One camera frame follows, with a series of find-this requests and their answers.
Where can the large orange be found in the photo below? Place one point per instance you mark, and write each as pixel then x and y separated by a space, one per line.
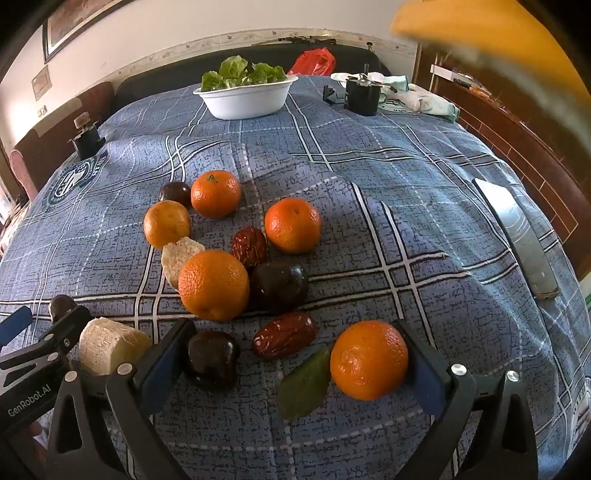
pixel 214 292

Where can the white flat board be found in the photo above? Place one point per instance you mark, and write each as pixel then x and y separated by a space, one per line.
pixel 445 71

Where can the framed wall picture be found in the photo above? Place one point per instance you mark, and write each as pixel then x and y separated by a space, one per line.
pixel 69 23

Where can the yellowish orange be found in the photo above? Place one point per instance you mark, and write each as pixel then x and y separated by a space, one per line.
pixel 166 225

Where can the small wall plaque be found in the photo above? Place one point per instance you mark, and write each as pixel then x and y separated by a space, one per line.
pixel 40 82

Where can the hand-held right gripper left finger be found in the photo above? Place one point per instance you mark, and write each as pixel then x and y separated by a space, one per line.
pixel 161 364

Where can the peeled sugarcane piece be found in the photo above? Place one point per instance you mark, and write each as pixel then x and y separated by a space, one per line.
pixel 108 348

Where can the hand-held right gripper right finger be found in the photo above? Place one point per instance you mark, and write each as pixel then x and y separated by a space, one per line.
pixel 425 383

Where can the dark purple plum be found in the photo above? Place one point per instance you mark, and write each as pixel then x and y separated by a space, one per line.
pixel 212 353
pixel 279 287
pixel 175 193

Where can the brown wooden cabinet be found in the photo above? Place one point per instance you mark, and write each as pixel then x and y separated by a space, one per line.
pixel 508 124

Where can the red plastic bag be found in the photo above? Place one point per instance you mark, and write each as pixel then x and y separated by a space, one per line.
pixel 314 62

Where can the green leaf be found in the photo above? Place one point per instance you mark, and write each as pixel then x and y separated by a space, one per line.
pixel 304 385

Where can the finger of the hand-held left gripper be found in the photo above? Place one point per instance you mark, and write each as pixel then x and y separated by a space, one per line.
pixel 14 323
pixel 60 334

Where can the blue plaid blanket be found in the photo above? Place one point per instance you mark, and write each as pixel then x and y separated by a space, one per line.
pixel 369 207

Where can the white green cloth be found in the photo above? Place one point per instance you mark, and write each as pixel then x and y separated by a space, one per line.
pixel 415 97

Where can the small dark round fruit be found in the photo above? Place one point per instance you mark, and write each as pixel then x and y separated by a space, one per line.
pixel 62 305

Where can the yellow blurred object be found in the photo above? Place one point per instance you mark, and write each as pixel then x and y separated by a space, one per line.
pixel 485 27

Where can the pale bread chunk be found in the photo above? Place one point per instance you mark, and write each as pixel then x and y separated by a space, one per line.
pixel 178 258

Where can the white bowl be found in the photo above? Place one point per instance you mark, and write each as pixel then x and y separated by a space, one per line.
pixel 244 101

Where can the black cylindrical device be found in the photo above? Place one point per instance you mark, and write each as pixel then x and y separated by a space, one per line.
pixel 87 138
pixel 362 97

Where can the black sofa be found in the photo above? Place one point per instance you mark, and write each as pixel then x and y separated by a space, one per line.
pixel 175 78

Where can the green lettuce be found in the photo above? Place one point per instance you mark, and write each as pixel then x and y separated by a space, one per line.
pixel 244 71

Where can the red jujube date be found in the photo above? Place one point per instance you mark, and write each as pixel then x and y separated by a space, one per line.
pixel 249 247
pixel 284 335

